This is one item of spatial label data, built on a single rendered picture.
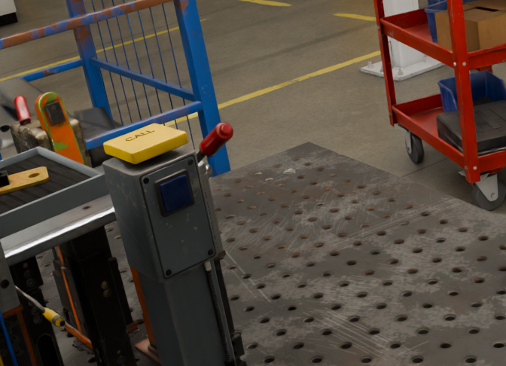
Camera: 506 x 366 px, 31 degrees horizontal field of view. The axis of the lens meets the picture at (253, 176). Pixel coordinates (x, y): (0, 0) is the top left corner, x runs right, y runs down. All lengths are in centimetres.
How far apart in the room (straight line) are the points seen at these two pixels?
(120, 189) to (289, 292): 68
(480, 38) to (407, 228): 151
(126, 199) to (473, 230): 87
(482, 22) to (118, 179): 232
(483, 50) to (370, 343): 184
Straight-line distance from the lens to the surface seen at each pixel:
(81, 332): 151
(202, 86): 310
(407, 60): 504
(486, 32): 310
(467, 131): 311
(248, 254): 166
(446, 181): 360
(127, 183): 86
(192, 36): 306
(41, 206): 77
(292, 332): 140
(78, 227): 114
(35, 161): 88
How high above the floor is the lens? 142
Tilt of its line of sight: 21 degrees down
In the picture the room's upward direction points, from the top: 11 degrees counter-clockwise
